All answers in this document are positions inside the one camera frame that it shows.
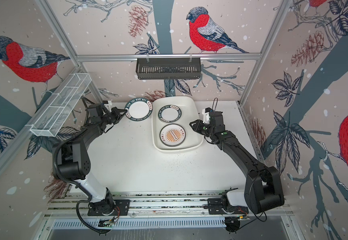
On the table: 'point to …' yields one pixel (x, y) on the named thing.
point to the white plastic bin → (190, 113)
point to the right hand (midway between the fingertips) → (190, 125)
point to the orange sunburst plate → (172, 135)
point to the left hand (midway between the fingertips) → (126, 109)
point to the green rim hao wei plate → (169, 113)
